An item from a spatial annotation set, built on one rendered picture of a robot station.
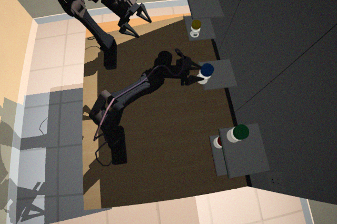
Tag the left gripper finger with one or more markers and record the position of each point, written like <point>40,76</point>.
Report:
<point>139,13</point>
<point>127,26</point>

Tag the clear glass bottle with yellow cap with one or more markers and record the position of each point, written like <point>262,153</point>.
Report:
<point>195,28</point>

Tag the bottle with dark blue cap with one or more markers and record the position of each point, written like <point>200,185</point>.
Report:
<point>205,72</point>

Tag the white bottle with green cap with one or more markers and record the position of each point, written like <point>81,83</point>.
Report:
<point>238,133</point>

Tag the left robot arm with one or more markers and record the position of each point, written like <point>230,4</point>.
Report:
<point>106,41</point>

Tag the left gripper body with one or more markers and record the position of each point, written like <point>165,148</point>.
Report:
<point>125,13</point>

